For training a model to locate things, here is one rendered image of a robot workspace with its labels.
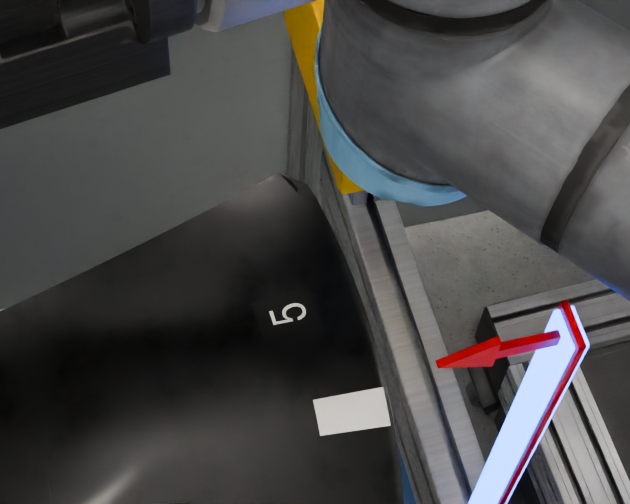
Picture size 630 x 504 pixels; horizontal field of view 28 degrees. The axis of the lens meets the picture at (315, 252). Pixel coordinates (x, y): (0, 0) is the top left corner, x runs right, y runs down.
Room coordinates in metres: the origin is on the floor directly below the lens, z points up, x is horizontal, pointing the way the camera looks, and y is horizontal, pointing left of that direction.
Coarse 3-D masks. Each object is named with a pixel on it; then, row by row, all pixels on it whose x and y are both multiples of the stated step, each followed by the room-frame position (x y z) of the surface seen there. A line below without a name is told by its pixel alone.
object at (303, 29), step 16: (320, 0) 0.55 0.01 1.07; (288, 16) 0.59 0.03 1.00; (304, 16) 0.55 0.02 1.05; (320, 16) 0.53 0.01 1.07; (288, 32) 0.59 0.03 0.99; (304, 32) 0.55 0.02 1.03; (304, 48) 0.55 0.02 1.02; (304, 64) 0.55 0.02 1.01; (304, 80) 0.55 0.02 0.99; (336, 176) 0.47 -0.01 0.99; (352, 192) 0.46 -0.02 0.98
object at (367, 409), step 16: (320, 400) 0.22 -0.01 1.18; (336, 400) 0.22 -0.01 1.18; (352, 400) 0.22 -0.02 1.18; (368, 400) 0.22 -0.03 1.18; (384, 400) 0.22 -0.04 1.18; (320, 416) 0.21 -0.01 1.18; (336, 416) 0.21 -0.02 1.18; (352, 416) 0.22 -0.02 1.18; (368, 416) 0.22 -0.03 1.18; (384, 416) 0.22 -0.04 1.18; (320, 432) 0.21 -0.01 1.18; (336, 432) 0.21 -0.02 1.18
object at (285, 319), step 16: (304, 288) 0.27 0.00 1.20; (256, 304) 0.26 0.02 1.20; (272, 304) 0.26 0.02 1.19; (288, 304) 0.26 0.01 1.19; (304, 304) 0.26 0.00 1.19; (272, 320) 0.25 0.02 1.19; (288, 320) 0.25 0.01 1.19; (304, 320) 0.25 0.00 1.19; (272, 336) 0.25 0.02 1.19; (288, 336) 0.25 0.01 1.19
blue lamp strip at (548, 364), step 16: (560, 320) 0.27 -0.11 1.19; (544, 352) 0.27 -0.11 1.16; (560, 352) 0.26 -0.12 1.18; (528, 368) 0.27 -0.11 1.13; (544, 368) 0.26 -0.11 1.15; (560, 368) 0.25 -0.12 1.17; (528, 384) 0.27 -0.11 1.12; (544, 384) 0.26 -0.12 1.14; (528, 400) 0.26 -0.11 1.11; (544, 400) 0.25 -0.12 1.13; (512, 416) 0.27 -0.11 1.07; (528, 416) 0.26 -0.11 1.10; (512, 432) 0.26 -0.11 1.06; (528, 432) 0.25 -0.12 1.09; (496, 448) 0.27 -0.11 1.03; (512, 448) 0.26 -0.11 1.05; (496, 464) 0.26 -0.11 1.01; (512, 464) 0.25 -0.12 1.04; (480, 480) 0.27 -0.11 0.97; (496, 480) 0.26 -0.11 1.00; (480, 496) 0.26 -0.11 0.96; (496, 496) 0.25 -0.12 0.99
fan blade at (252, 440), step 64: (256, 192) 0.31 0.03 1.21; (128, 256) 0.28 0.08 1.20; (192, 256) 0.28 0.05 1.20; (256, 256) 0.28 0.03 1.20; (320, 256) 0.28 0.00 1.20; (0, 320) 0.24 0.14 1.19; (64, 320) 0.24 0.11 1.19; (128, 320) 0.25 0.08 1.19; (192, 320) 0.25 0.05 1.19; (256, 320) 0.25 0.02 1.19; (320, 320) 0.25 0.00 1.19; (0, 384) 0.21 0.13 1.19; (64, 384) 0.22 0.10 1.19; (128, 384) 0.22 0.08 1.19; (192, 384) 0.22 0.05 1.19; (256, 384) 0.22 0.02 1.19; (320, 384) 0.23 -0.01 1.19; (384, 384) 0.23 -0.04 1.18; (0, 448) 0.18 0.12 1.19; (64, 448) 0.19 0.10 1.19; (128, 448) 0.19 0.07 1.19; (192, 448) 0.19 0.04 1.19; (256, 448) 0.20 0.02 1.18; (320, 448) 0.20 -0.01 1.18; (384, 448) 0.20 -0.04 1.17
